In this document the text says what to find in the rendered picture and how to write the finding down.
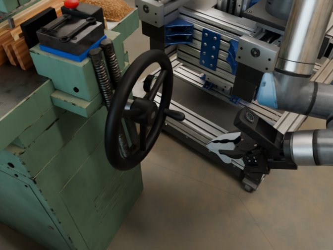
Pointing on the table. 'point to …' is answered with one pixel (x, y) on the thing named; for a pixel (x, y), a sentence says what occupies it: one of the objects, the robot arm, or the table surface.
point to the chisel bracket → (11, 5)
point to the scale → (16, 9)
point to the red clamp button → (71, 3)
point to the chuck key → (57, 24)
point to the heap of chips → (112, 8)
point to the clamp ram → (29, 34)
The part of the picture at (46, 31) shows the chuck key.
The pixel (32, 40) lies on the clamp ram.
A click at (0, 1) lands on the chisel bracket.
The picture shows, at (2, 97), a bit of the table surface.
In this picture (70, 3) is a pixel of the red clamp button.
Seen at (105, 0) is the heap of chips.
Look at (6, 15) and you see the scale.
